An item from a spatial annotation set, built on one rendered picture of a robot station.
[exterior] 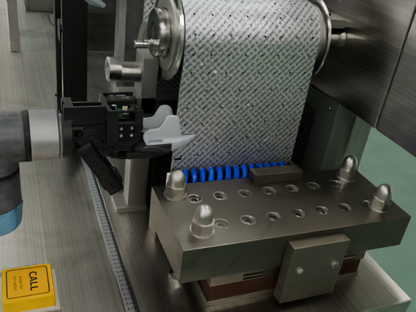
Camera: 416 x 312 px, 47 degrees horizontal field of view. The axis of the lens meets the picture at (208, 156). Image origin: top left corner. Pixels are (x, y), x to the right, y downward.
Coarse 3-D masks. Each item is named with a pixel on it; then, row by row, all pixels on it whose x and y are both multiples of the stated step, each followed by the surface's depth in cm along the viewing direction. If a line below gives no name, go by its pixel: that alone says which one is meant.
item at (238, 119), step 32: (192, 96) 75; (224, 96) 77; (256, 96) 80; (288, 96) 82; (192, 128) 78; (224, 128) 81; (256, 128) 83; (288, 128) 86; (192, 160) 82; (224, 160) 84; (256, 160) 87
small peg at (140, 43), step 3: (135, 39) 75; (141, 39) 75; (135, 42) 74; (138, 42) 74; (141, 42) 75; (144, 42) 75; (147, 42) 75; (150, 42) 75; (135, 45) 74; (138, 45) 75; (141, 45) 75; (144, 45) 75; (147, 45) 75; (150, 45) 75
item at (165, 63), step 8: (160, 0) 75; (168, 0) 72; (168, 8) 72; (176, 24) 70; (320, 24) 79; (176, 32) 70; (184, 32) 70; (320, 32) 79; (176, 40) 70; (320, 40) 80; (320, 48) 80; (168, 56) 74; (160, 64) 78; (168, 64) 74
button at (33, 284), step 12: (48, 264) 73; (12, 276) 70; (24, 276) 70; (36, 276) 71; (48, 276) 71; (12, 288) 68; (24, 288) 68; (36, 288) 69; (48, 288) 69; (12, 300) 66; (24, 300) 67; (36, 300) 67; (48, 300) 68
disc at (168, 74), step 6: (174, 0) 70; (180, 0) 69; (156, 6) 79; (180, 6) 69; (180, 12) 69; (180, 18) 68; (180, 24) 68; (180, 30) 69; (180, 36) 69; (180, 42) 69; (180, 48) 70; (180, 54) 70; (174, 60) 72; (180, 60) 71; (174, 66) 72; (162, 72) 78; (168, 72) 75; (174, 72) 73; (168, 78) 75
